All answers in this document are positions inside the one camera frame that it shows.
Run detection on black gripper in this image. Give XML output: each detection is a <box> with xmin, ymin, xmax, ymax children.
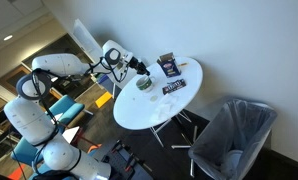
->
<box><xmin>128</xmin><ymin>56</ymin><xmax>151</xmax><ymax>77</ymax></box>

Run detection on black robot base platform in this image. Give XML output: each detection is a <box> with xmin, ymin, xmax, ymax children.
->
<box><xmin>100</xmin><ymin>139</ymin><xmax>153</xmax><ymax>180</ymax></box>

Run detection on white mug with green band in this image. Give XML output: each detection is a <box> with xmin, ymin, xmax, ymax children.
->
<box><xmin>135</xmin><ymin>75</ymin><xmax>157</xmax><ymax>93</ymax></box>

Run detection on white plastic chair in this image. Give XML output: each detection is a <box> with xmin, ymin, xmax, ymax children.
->
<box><xmin>113</xmin><ymin>59</ymin><xmax>147</xmax><ymax>90</ymax></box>

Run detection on blue Barilla pasta box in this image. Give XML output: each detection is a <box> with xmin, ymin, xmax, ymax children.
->
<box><xmin>156</xmin><ymin>52</ymin><xmax>182</xmax><ymax>78</ymax></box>

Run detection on brown M&M's candy box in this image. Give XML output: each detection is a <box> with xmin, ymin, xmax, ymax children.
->
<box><xmin>161</xmin><ymin>78</ymin><xmax>187</xmax><ymax>96</ymax></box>

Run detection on blue recycling bin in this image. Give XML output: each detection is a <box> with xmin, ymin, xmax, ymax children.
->
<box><xmin>97</xmin><ymin>73</ymin><xmax>115</xmax><ymax>95</ymax></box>

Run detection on white crumpled napkin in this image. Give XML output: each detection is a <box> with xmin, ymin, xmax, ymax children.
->
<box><xmin>150</xmin><ymin>93</ymin><xmax>183</xmax><ymax>123</ymax></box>

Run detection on white metal table legs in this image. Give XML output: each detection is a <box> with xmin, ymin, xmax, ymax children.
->
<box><xmin>149</xmin><ymin>109</ymin><xmax>194</xmax><ymax>148</ymax></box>

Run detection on white leaning panel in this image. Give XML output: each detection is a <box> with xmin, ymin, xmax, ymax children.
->
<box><xmin>72</xmin><ymin>18</ymin><xmax>105</xmax><ymax>63</ymax></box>

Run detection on white metal bar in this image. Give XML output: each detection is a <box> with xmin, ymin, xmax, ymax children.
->
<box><xmin>171</xmin><ymin>144</ymin><xmax>192</xmax><ymax>150</ymax></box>
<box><xmin>192</xmin><ymin>125</ymin><xmax>199</xmax><ymax>143</ymax></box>
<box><xmin>189</xmin><ymin>158</ymin><xmax>195</xmax><ymax>178</ymax></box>

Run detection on red black clamp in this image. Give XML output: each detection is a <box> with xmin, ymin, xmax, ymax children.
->
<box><xmin>124</xmin><ymin>152</ymin><xmax>137</xmax><ymax>172</ymax></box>
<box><xmin>111</xmin><ymin>141</ymin><xmax>124</xmax><ymax>155</ymax></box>

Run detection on teal armchair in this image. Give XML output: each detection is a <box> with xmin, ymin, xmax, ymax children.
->
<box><xmin>10</xmin><ymin>94</ymin><xmax>87</xmax><ymax>168</ymax></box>

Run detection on white paper sheet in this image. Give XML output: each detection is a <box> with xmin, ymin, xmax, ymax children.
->
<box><xmin>50</xmin><ymin>112</ymin><xmax>64</xmax><ymax>127</ymax></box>
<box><xmin>62</xmin><ymin>126</ymin><xmax>81</xmax><ymax>145</ymax></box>

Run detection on grey trash bin with liner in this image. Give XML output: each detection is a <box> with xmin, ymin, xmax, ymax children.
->
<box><xmin>188</xmin><ymin>97</ymin><xmax>279</xmax><ymax>180</ymax></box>

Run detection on white paper trash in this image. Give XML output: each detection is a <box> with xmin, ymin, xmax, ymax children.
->
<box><xmin>222</xmin><ymin>149</ymin><xmax>244</xmax><ymax>178</ymax></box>

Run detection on wooden door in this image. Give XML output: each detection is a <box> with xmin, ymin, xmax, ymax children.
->
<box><xmin>0</xmin><ymin>64</ymin><xmax>35</xmax><ymax>91</ymax></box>

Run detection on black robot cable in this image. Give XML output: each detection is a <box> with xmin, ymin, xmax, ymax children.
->
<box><xmin>30</xmin><ymin>56</ymin><xmax>128</xmax><ymax>176</ymax></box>

